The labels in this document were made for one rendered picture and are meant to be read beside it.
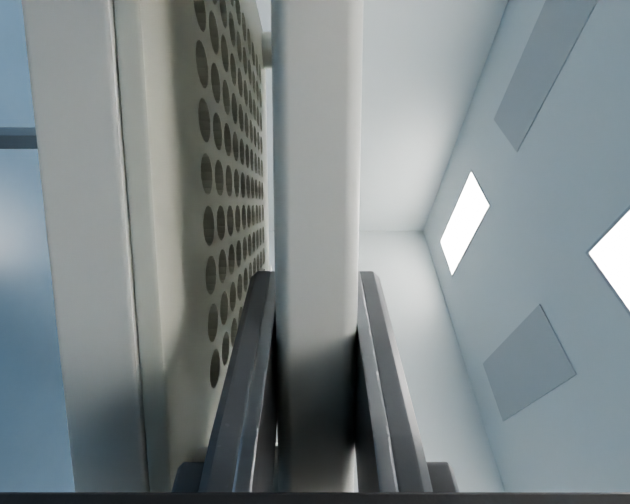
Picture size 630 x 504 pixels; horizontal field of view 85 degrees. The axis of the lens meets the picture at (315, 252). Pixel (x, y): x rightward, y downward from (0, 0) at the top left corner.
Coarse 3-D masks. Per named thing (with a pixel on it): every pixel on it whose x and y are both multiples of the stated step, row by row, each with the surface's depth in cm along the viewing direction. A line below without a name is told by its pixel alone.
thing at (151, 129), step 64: (64, 0) 7; (128, 0) 7; (192, 0) 10; (64, 64) 7; (128, 64) 7; (192, 64) 10; (256, 64) 25; (64, 128) 7; (128, 128) 7; (192, 128) 10; (256, 128) 24; (64, 192) 7; (128, 192) 8; (192, 192) 10; (256, 192) 24; (64, 256) 8; (128, 256) 8; (192, 256) 10; (256, 256) 24; (64, 320) 8; (128, 320) 8; (192, 320) 10; (64, 384) 8; (128, 384) 8; (192, 384) 10; (128, 448) 8; (192, 448) 10
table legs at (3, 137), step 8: (0, 128) 86; (8, 128) 86; (16, 128) 86; (24, 128) 87; (32, 128) 87; (0, 136) 85; (8, 136) 85; (16, 136) 85; (24, 136) 85; (32, 136) 85; (0, 144) 86; (8, 144) 86; (16, 144) 86; (24, 144) 86; (32, 144) 86
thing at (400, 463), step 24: (360, 288) 10; (360, 312) 9; (384, 312) 9; (360, 336) 8; (384, 336) 8; (360, 360) 8; (384, 360) 7; (360, 384) 8; (384, 384) 7; (360, 408) 8; (384, 408) 6; (408, 408) 7; (360, 432) 8; (384, 432) 6; (408, 432) 6; (360, 456) 8; (384, 456) 6; (408, 456) 6; (360, 480) 8; (384, 480) 6; (408, 480) 6; (432, 480) 6
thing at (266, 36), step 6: (264, 36) 27; (270, 36) 27; (264, 42) 27; (270, 42) 27; (264, 48) 27; (270, 48) 27; (264, 54) 27; (270, 54) 27; (264, 60) 28; (270, 60) 28; (264, 66) 28; (270, 66) 28; (198, 450) 11; (204, 450) 11; (276, 450) 10; (198, 456) 10; (204, 456) 10; (276, 456) 10; (276, 462) 10; (276, 468) 10; (276, 474) 10; (276, 480) 10; (276, 486) 9
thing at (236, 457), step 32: (256, 288) 10; (256, 320) 8; (256, 352) 8; (224, 384) 7; (256, 384) 7; (224, 416) 6; (256, 416) 6; (224, 448) 6; (256, 448) 6; (192, 480) 6; (224, 480) 6; (256, 480) 6
